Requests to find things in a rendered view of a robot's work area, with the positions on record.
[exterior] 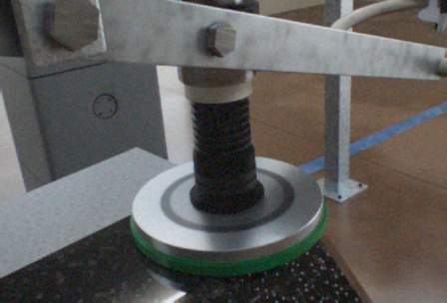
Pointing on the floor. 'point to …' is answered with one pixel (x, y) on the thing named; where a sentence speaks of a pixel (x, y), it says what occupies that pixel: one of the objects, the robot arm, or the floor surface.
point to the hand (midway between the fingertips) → (441, 26)
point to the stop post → (337, 98)
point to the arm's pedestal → (80, 115)
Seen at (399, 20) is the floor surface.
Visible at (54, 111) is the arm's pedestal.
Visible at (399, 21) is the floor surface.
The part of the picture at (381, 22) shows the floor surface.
